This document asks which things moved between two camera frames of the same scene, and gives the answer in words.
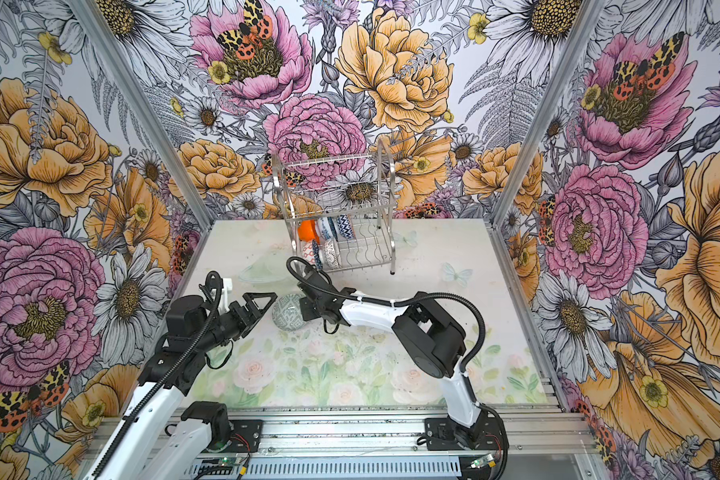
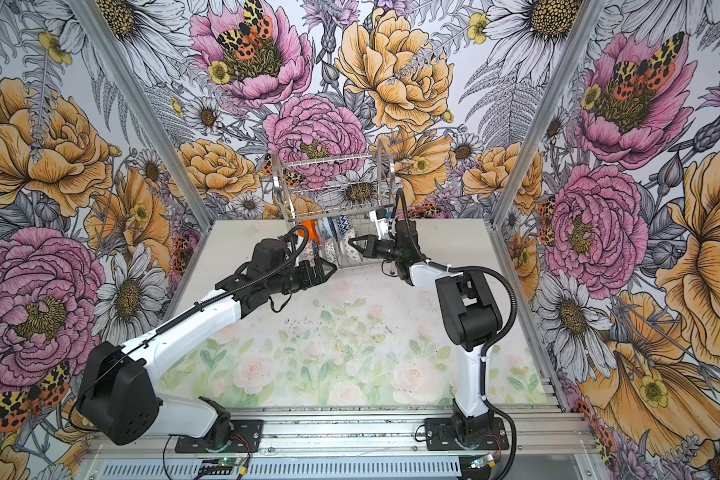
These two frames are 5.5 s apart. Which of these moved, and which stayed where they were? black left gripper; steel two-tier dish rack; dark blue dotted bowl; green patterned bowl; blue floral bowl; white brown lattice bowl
Moved: green patterned bowl; black left gripper
Stayed: blue floral bowl; white brown lattice bowl; steel two-tier dish rack; dark blue dotted bowl
